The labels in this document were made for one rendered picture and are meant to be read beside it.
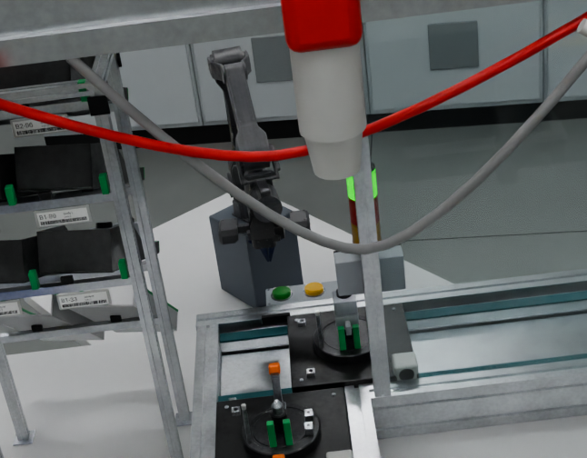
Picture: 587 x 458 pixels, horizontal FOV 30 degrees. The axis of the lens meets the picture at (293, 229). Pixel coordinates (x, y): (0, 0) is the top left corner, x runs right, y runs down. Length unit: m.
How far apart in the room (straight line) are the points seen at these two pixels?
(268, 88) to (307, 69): 4.54
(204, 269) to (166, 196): 2.27
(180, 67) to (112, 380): 2.99
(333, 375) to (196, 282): 0.65
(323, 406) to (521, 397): 0.37
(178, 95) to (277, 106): 0.47
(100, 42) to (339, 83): 0.18
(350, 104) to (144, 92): 4.65
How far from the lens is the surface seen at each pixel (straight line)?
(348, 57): 0.66
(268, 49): 5.12
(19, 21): 0.77
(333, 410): 2.04
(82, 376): 2.44
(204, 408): 2.12
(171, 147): 0.78
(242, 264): 2.49
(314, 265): 2.66
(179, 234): 2.88
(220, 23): 0.75
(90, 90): 1.70
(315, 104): 0.66
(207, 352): 2.26
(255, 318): 2.32
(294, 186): 4.88
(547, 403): 2.14
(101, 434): 2.27
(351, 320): 2.13
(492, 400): 2.11
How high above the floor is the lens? 2.26
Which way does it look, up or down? 30 degrees down
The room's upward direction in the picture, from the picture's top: 8 degrees counter-clockwise
